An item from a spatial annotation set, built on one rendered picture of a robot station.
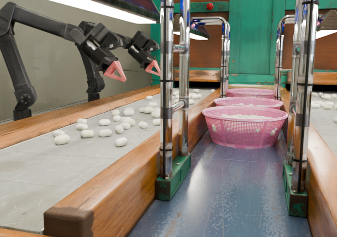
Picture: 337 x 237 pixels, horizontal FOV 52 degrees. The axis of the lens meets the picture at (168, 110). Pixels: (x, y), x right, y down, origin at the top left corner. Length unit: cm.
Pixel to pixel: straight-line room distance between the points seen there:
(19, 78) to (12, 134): 48
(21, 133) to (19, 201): 39
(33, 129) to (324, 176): 68
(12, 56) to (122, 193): 92
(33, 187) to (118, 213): 15
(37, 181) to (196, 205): 28
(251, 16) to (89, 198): 182
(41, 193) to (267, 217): 37
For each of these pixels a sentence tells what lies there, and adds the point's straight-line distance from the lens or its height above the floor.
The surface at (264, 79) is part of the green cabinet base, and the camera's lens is 214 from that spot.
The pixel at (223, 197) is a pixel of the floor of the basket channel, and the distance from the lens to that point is 69.
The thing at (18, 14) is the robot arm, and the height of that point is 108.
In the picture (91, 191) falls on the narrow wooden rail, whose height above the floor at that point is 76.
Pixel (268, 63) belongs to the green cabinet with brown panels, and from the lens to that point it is 214.
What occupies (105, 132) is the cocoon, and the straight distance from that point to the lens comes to 88.
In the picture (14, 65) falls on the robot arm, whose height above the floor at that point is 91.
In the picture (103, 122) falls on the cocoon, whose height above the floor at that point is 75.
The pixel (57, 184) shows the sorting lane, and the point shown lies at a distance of 59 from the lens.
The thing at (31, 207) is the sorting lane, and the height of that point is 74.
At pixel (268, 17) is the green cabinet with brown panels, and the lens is 216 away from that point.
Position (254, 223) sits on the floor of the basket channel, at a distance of 61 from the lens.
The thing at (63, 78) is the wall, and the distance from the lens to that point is 337.
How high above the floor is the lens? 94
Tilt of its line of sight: 9 degrees down
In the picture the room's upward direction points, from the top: straight up
